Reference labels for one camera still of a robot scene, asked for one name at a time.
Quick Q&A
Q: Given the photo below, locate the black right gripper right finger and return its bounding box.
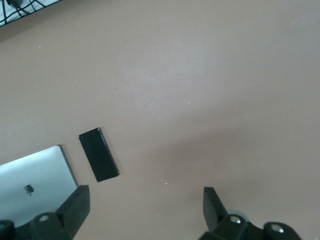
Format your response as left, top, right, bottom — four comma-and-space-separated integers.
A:
199, 186, 266, 240

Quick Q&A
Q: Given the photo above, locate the black smartphone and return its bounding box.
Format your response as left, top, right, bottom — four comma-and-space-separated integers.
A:
78, 126, 120, 183

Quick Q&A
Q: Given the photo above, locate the silver laptop with apple logo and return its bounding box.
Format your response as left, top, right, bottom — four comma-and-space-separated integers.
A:
0, 144, 80, 227

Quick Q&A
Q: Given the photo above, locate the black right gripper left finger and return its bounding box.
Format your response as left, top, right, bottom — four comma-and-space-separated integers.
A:
29, 184, 91, 240

